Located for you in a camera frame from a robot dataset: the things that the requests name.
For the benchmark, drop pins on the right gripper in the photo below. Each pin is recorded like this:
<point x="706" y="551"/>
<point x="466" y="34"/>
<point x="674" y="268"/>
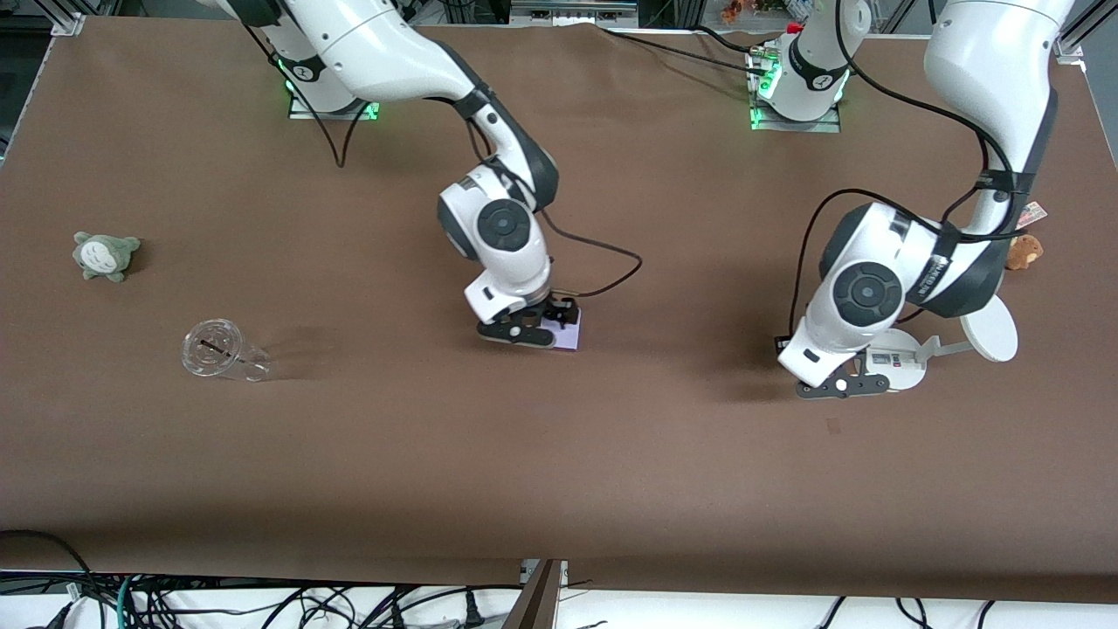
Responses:
<point x="560" y="312"/>

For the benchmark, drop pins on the brown wooden beam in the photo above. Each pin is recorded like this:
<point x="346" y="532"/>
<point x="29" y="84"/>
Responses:
<point x="534" y="603"/>

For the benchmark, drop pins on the orange brown plush toy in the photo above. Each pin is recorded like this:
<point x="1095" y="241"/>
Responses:
<point x="1024" y="252"/>

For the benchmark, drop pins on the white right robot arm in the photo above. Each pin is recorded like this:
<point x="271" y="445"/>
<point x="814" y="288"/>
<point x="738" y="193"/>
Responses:
<point x="376" y="44"/>

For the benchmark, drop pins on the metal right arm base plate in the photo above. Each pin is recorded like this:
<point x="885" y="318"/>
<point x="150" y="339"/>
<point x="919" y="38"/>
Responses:
<point x="371" y="112"/>

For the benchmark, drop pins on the grey metal rail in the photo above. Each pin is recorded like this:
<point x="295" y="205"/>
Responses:
<point x="572" y="10"/>

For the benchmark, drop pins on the white desk lamp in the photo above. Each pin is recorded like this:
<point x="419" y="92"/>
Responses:
<point x="996" y="336"/>

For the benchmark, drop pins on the clear plastic cup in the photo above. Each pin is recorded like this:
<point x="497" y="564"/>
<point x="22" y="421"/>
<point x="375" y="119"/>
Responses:
<point x="214" y="349"/>

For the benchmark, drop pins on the brown table cover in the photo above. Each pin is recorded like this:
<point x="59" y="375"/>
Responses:
<point x="559" y="480"/>

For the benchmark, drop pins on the aluminium frame corner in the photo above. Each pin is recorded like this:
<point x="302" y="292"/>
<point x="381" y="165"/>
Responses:
<point x="1070" y="50"/>
<point x="70" y="22"/>

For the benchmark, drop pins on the lavender phone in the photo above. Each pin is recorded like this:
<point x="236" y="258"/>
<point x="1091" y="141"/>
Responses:
<point x="569" y="339"/>

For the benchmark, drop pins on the grey owl-like plush toy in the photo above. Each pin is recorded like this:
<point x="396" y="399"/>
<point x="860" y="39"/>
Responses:
<point x="105" y="255"/>

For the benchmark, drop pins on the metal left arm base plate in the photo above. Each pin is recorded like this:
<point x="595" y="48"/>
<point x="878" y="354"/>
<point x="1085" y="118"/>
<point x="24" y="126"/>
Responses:
<point x="795" y="126"/>

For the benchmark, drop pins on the white metal bracket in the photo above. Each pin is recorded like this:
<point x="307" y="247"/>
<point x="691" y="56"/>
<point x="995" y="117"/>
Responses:
<point x="563" y="572"/>

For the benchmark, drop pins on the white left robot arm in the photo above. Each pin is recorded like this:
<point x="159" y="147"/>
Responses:
<point x="987" y="52"/>

